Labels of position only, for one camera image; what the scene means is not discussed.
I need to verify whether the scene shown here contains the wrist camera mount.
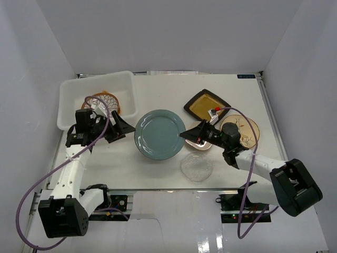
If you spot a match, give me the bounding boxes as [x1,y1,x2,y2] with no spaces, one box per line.
[208,107,224,125]
[90,100,115,123]

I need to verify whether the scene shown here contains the chrysanthemum pattern round plate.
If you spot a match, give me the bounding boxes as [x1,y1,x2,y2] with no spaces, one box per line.
[81,92,121,114]

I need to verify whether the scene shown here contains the cream bird pattern plate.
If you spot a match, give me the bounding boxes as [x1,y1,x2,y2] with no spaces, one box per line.
[220,114,256,149]

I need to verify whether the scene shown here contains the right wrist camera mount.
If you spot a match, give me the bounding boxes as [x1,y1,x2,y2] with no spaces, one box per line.
[208,107,224,125]

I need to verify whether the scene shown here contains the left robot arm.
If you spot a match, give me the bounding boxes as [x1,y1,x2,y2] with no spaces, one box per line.
[38,109,135,238]

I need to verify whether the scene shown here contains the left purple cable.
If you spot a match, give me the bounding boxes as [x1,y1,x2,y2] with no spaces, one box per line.
[17,95,130,250]

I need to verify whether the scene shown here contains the aluminium table frame rail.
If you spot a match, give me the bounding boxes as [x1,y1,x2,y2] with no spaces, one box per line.
[257,71,301,190]

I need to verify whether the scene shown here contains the teal round plate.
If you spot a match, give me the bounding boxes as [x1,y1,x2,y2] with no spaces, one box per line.
[134,109,186,160]

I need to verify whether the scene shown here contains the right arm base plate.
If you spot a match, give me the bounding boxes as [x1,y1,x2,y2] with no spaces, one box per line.
[215,193,265,224]

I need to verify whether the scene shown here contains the blue label sticker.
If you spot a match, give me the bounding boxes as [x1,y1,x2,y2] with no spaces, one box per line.
[237,74,256,79]

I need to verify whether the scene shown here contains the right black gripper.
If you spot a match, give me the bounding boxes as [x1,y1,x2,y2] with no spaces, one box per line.
[180,120,229,150]

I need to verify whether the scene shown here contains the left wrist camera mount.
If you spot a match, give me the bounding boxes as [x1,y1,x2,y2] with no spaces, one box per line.
[90,100,115,123]

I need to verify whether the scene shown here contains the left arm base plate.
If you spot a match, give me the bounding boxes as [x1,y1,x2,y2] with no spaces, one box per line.
[89,194,133,221]

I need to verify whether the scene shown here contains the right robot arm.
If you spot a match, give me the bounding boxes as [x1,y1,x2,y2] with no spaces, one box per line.
[180,120,323,217]

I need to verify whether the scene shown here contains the beige square bowl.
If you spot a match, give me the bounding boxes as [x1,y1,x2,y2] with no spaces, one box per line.
[185,121,212,151]

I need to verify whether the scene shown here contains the white plastic bin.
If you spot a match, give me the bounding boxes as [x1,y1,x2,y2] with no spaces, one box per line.
[57,71,138,130]

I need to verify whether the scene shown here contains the black and amber square plate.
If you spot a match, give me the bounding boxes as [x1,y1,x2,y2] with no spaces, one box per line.
[183,89,231,123]

